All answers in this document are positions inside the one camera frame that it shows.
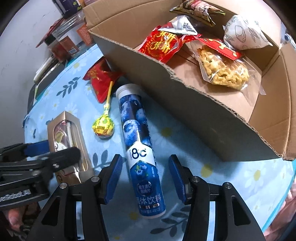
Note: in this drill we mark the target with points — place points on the yellow wrapped lollipop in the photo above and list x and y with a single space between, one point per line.
103 127

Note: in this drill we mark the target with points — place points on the clear bag yellow puffed snack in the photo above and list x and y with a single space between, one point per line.
238 75

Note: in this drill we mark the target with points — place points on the long red sauce packet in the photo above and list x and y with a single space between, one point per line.
219 46

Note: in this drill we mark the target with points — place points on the blue tablet drink tube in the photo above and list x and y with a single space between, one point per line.
139 152

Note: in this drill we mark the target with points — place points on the dark book stack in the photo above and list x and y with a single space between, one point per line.
44 76

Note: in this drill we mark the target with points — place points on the silver foil snack packet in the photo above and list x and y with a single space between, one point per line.
180 25

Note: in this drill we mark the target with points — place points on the large cardboard box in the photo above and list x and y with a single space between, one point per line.
223 118

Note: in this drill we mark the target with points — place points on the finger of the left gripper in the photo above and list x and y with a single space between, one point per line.
52 161
20 151

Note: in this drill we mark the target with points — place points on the small red candy packet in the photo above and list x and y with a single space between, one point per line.
100 77

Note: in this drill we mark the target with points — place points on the white illustrated snack bag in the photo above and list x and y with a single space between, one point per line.
242 33

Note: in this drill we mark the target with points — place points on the person left hand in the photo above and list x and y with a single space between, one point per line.
21 219

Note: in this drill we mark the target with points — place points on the nutritious cereal packet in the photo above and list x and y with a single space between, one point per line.
199 10

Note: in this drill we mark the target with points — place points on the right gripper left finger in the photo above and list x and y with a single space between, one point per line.
57 219

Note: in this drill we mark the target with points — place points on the pink padded jacket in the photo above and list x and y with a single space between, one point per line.
283 218

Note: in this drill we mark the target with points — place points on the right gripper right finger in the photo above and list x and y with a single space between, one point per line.
233 218

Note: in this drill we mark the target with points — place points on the clear jar brown label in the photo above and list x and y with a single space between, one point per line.
71 35

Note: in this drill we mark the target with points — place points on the red crinkled snack packet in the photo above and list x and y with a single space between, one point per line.
162 45

